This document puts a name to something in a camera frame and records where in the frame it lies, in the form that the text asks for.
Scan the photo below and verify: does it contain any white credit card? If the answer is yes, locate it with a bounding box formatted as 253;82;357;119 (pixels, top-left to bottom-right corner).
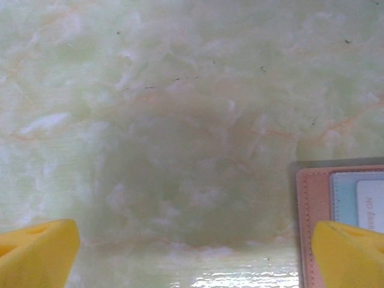
356;179;384;235

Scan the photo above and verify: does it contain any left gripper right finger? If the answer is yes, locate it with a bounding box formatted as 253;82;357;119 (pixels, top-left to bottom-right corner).
311;220;384;288

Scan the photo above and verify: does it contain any pink leather card holder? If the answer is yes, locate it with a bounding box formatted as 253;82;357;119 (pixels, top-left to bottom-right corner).
295;164;384;288

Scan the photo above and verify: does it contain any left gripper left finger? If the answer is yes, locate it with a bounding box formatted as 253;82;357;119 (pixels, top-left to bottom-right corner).
0;218;81;288

